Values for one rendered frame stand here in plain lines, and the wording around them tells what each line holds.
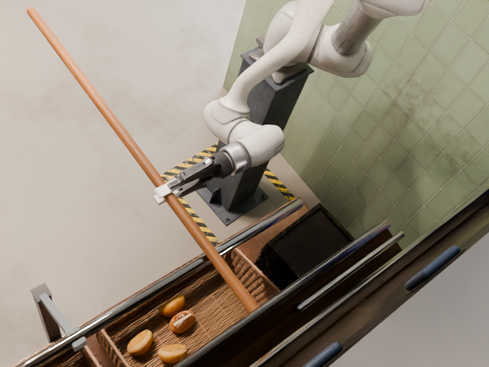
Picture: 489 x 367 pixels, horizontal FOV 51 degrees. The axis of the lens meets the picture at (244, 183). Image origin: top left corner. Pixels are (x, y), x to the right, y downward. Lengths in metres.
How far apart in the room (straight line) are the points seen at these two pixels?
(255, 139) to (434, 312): 1.18
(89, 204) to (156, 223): 0.35
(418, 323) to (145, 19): 3.43
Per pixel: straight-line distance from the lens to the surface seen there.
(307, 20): 1.44
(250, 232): 1.44
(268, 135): 1.54
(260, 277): 1.85
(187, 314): 1.88
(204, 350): 1.02
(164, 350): 1.84
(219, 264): 1.34
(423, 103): 2.28
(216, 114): 1.62
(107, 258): 2.65
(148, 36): 3.59
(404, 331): 0.38
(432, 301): 0.40
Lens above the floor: 2.42
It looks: 55 degrees down
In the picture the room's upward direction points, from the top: 23 degrees clockwise
